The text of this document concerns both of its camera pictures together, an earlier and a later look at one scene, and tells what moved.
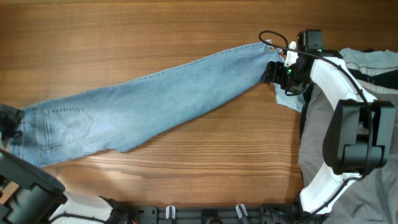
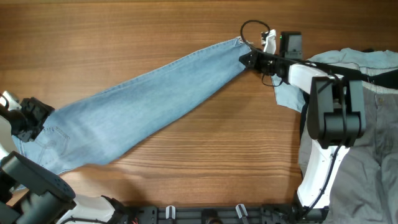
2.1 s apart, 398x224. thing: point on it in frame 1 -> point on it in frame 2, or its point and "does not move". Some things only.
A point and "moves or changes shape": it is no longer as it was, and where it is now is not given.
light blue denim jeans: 118,117 moves or changes shape
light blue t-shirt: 387,59 does not move
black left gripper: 11,117 -> 40,112
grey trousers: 374,199 does not move
